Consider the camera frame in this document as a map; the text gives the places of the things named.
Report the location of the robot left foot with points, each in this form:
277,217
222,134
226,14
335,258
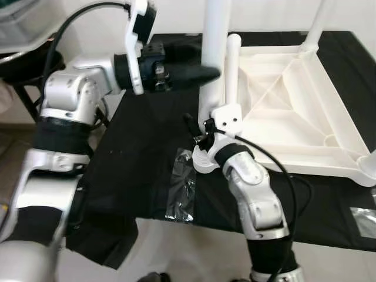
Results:
155,277

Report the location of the clear tape strip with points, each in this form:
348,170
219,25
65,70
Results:
181,188

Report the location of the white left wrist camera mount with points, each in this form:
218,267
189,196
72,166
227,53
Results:
138,23

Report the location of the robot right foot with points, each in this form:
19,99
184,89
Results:
239,279

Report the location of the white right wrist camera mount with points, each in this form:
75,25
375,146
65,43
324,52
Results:
228,117

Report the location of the beige cloth covered table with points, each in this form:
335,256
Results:
4,97

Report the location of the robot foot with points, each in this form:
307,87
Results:
239,279
155,277

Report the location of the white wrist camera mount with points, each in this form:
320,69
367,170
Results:
138,23
228,117

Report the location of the black tablecloth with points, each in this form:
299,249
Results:
135,147

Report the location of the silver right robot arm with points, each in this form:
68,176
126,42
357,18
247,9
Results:
258,194

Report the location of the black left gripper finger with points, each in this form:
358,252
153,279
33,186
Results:
185,56
194,76

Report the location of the white plastic children table top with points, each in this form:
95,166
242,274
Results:
294,117

